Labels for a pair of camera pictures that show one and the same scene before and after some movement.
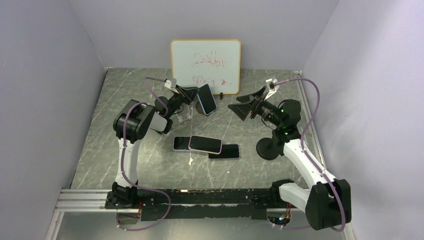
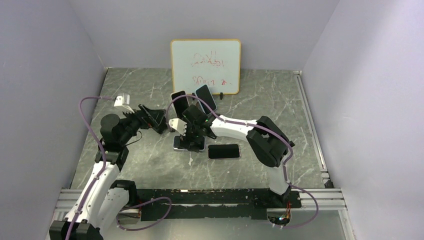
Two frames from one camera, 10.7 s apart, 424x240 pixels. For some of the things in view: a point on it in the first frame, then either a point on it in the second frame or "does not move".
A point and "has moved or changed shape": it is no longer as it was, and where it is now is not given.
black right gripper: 242,110 → 185,143
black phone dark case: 228,151 does not move
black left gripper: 189,97 → 155,116
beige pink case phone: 205,144 has moved or changed shape
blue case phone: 206,99 does not move
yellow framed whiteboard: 196,63 does not move
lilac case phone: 181,143 does not move
